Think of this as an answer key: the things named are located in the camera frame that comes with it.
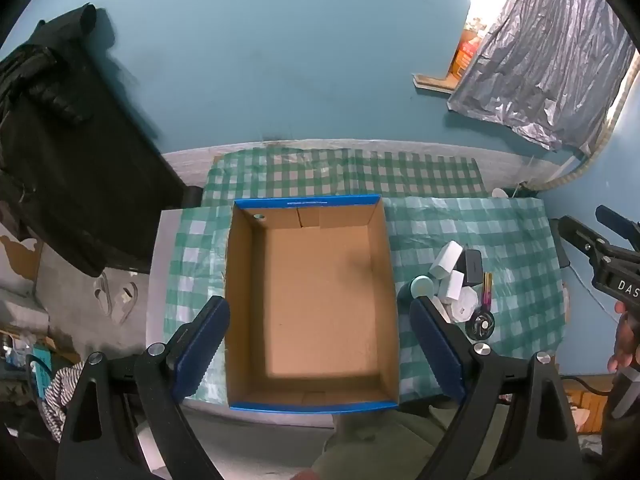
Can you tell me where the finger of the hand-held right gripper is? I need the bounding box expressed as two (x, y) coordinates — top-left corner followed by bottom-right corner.
(595, 205), (640, 251)
(558, 215), (615, 262)

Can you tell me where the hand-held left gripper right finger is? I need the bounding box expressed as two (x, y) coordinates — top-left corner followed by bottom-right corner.
(409, 296), (583, 480)

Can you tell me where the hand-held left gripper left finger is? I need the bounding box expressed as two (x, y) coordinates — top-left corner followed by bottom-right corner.
(55, 296), (231, 480)

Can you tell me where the round black tin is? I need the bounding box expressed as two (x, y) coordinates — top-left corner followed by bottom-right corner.
(465, 310), (497, 341)

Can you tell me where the white octagonal box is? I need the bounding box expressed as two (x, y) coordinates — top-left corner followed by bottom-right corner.
(447, 286), (480, 323)

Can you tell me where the jar with teal lid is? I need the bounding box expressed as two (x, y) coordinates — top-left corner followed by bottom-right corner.
(410, 276), (435, 301)

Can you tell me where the small white charger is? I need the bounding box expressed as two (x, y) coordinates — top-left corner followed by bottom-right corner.
(439, 270), (466, 306)

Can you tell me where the dark grey charger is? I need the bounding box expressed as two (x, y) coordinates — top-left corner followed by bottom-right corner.
(457, 249), (484, 286)

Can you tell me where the large white power adapter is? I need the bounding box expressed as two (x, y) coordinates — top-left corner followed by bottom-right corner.
(428, 241), (463, 279)

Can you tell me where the cardboard box with blue rim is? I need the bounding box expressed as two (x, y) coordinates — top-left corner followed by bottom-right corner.
(223, 195), (401, 414)

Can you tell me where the person's right hand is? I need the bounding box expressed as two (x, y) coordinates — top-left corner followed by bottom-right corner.
(607, 302), (640, 372)

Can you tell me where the green checked plastic tablecloth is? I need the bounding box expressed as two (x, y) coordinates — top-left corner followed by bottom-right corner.
(162, 195), (571, 403)

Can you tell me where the white slipper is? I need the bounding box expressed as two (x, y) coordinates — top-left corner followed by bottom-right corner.
(92, 275), (113, 316)
(112, 282), (140, 326)

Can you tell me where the brown cardboard box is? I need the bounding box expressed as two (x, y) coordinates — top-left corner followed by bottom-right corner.
(562, 382), (608, 433)

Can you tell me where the black and white striped cloth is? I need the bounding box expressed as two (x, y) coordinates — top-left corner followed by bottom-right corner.
(42, 365), (88, 443)

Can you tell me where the teal box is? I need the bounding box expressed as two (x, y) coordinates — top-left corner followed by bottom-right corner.
(27, 352), (53, 401)

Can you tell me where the silver foil curtain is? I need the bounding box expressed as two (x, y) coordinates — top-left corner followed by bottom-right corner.
(446, 0), (638, 153)

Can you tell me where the small-check green tablecloth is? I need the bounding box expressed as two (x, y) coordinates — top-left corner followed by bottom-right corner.
(206, 147), (488, 207)

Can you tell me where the wooden shelf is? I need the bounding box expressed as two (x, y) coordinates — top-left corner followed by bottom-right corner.
(411, 72), (463, 95)

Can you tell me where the orange box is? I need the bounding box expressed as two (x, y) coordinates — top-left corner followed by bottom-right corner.
(450, 30), (483, 78)

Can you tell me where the black jacket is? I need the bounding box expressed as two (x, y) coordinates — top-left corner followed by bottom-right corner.
(0, 2), (201, 278)

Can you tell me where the black cable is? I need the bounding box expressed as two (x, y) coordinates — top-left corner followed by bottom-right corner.
(560, 372), (613, 396)

